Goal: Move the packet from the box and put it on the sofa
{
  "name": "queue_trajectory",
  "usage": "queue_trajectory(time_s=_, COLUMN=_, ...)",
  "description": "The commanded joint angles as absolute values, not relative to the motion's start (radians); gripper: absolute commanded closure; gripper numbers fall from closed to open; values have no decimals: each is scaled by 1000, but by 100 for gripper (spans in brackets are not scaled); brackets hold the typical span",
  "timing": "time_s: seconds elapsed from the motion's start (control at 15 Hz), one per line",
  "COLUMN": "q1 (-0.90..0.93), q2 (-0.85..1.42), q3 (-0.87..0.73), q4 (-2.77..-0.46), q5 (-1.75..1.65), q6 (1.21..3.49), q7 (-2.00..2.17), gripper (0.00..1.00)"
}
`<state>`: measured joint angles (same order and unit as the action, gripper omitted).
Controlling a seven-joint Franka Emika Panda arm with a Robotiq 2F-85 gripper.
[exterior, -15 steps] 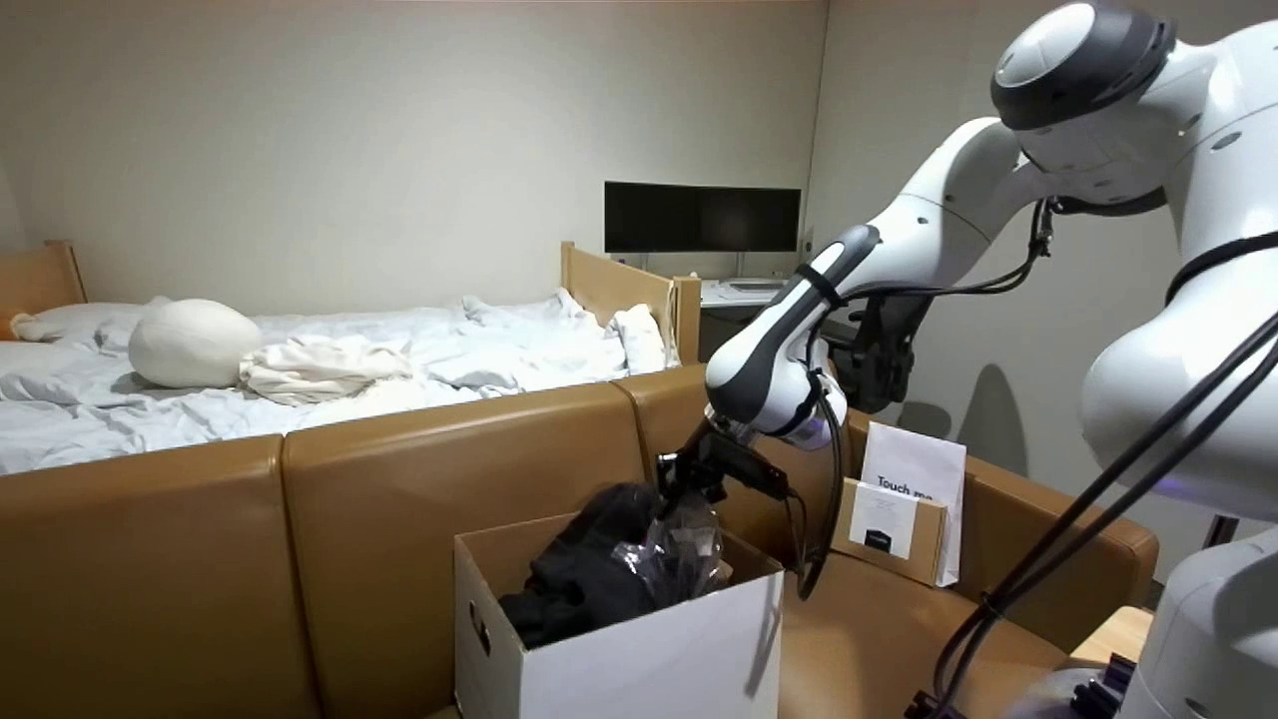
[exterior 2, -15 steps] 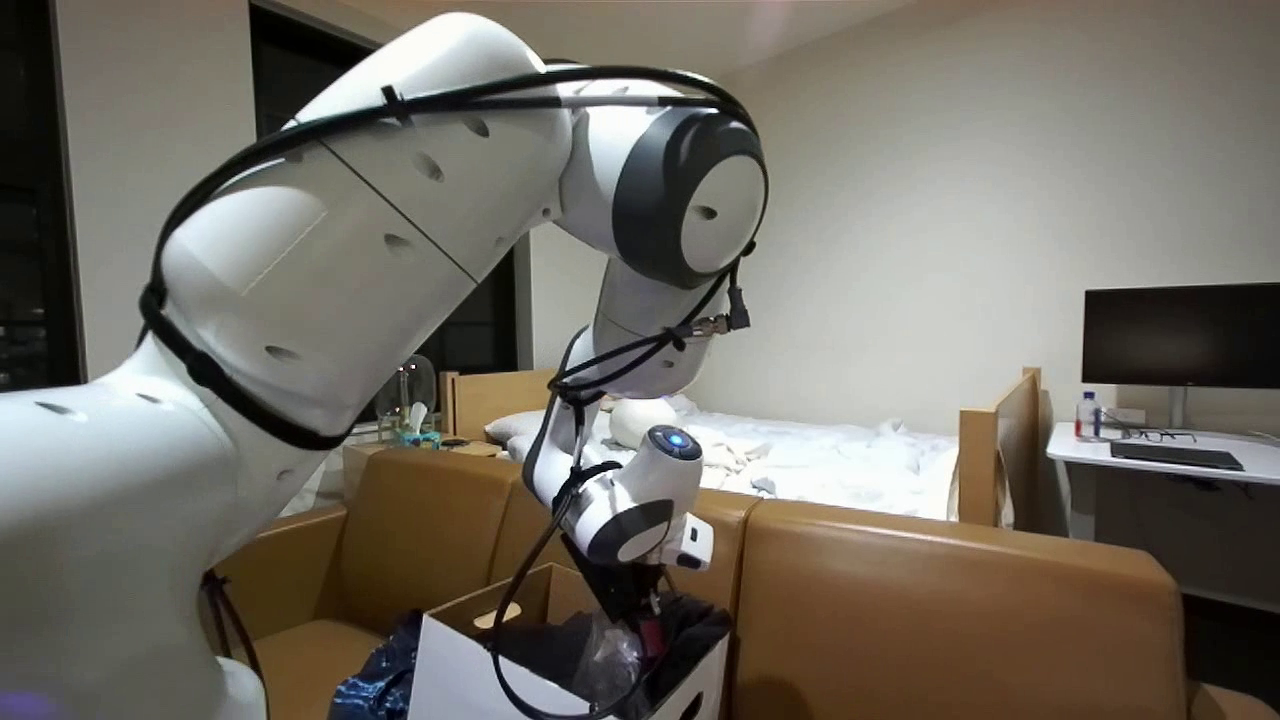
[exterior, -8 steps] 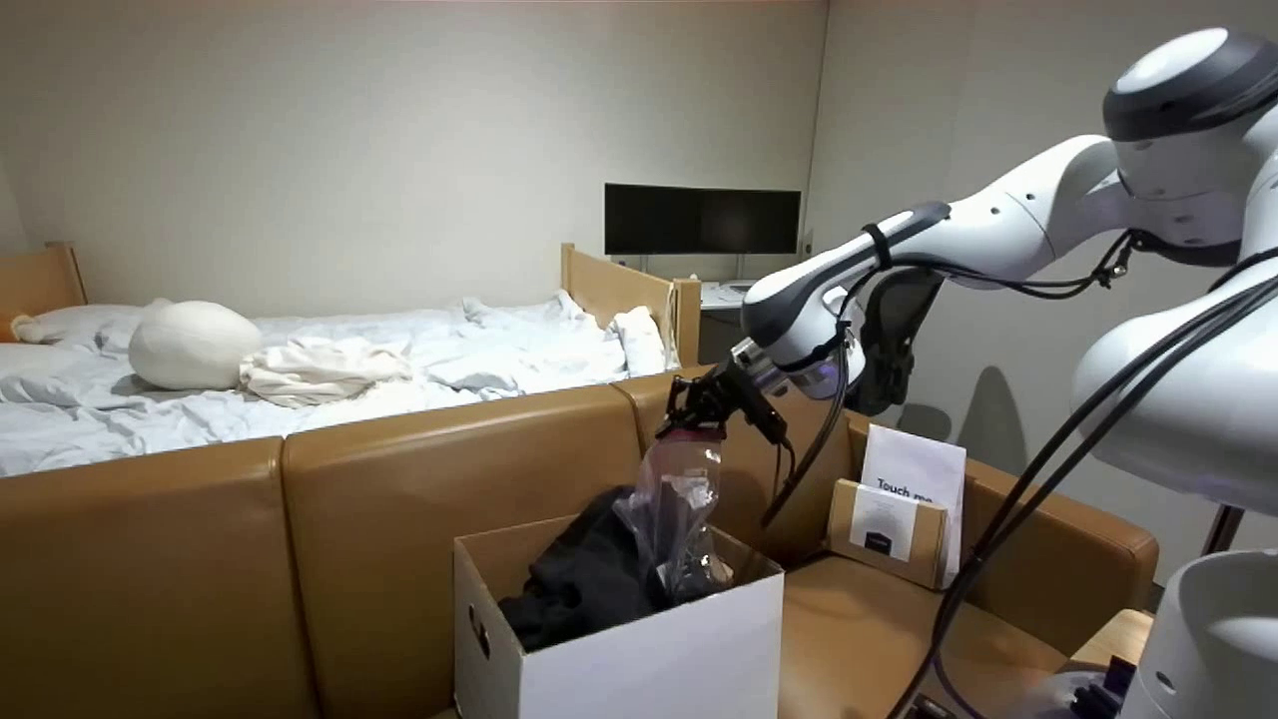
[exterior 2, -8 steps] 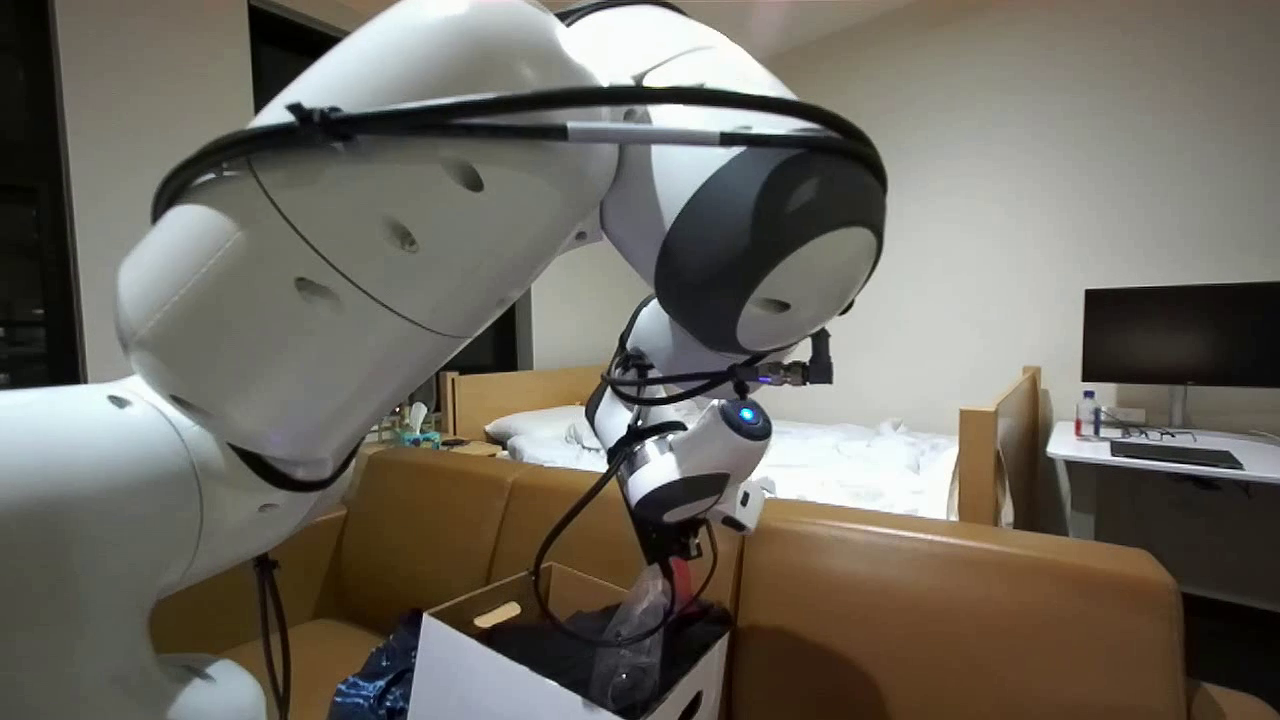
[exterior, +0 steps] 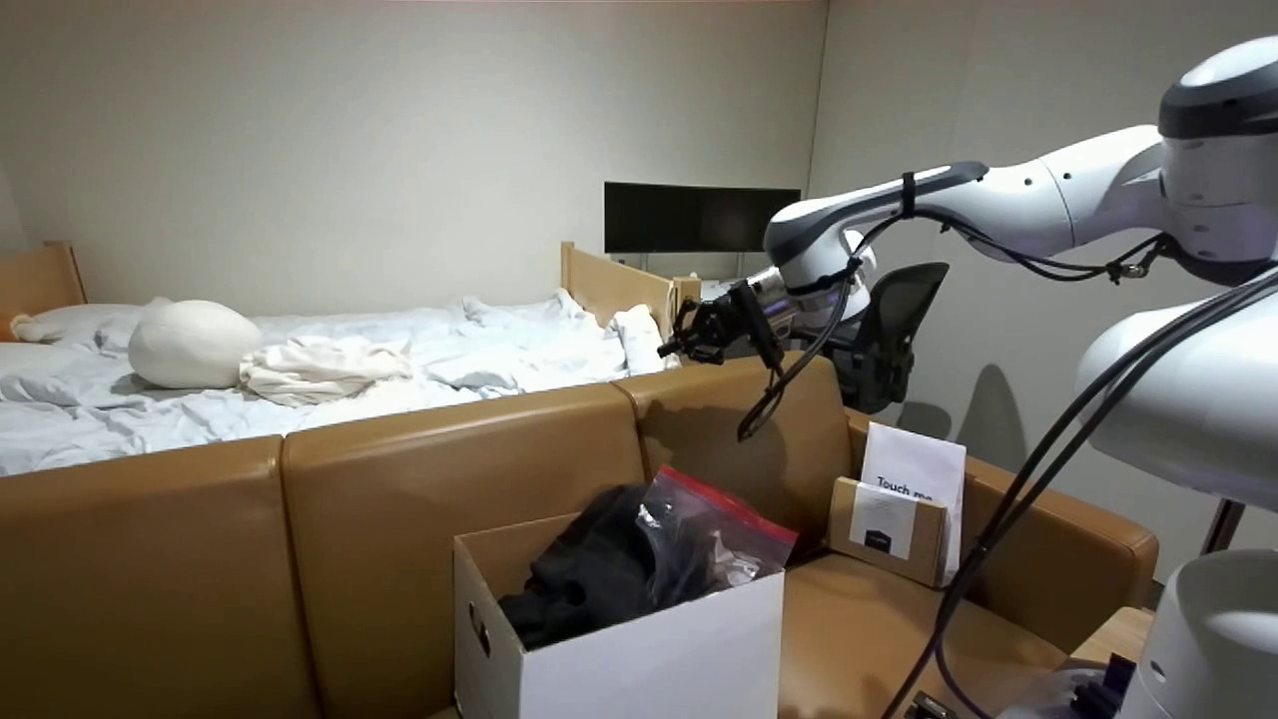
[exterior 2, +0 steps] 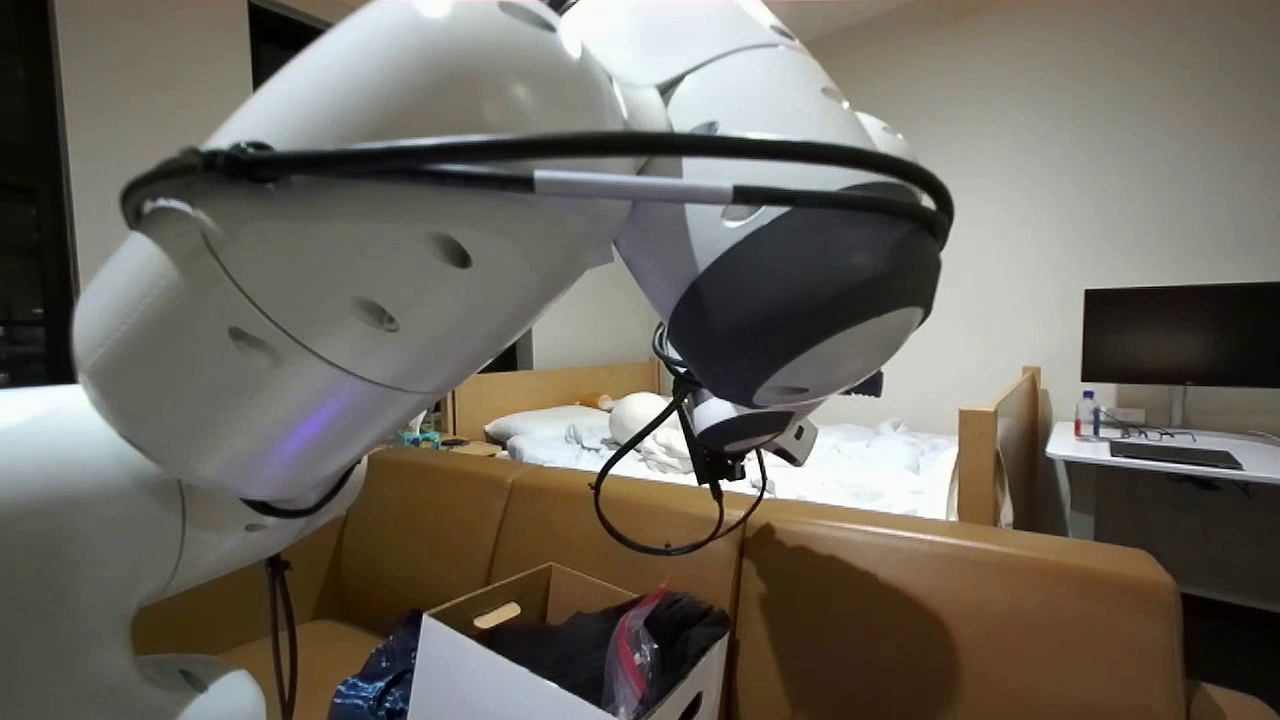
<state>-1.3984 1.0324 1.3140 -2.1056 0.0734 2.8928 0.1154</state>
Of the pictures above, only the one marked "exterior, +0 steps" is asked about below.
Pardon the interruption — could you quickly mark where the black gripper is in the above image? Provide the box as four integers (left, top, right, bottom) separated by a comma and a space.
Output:
671, 280, 789, 377

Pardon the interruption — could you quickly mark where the small labelled cardboard box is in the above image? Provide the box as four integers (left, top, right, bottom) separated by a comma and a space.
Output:
821, 469, 953, 587

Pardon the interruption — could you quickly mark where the white cardboard box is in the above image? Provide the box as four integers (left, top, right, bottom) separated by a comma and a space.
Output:
447, 508, 789, 719

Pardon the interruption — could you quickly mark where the black monitor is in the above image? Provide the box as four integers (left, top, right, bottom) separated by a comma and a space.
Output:
599, 179, 807, 258

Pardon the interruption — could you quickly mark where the black office chair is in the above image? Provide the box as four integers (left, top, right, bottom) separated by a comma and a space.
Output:
827, 258, 953, 417

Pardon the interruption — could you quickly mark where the white bed blanket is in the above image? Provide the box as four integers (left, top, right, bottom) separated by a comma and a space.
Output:
0, 292, 671, 479

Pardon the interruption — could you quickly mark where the black cloth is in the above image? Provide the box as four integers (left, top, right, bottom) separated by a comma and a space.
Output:
497, 484, 752, 654

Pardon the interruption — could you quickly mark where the crumpled white towel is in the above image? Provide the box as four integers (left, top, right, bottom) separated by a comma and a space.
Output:
237, 332, 418, 407

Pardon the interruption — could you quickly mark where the round white pillow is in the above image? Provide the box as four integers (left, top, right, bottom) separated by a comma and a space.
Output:
122, 294, 269, 393

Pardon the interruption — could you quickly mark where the wooden side table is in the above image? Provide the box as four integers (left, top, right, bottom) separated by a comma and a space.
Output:
1061, 603, 1160, 669

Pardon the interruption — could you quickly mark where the flat white pillow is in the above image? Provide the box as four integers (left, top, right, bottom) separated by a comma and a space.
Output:
9, 294, 177, 350

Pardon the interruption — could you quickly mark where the wooden bed frame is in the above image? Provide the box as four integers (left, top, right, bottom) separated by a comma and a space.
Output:
0, 236, 707, 350

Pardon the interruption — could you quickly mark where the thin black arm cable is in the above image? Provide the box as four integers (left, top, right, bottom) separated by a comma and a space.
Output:
736, 162, 1181, 445

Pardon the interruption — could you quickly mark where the thick black cable bundle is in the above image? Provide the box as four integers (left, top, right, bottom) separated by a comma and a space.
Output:
877, 272, 1278, 719

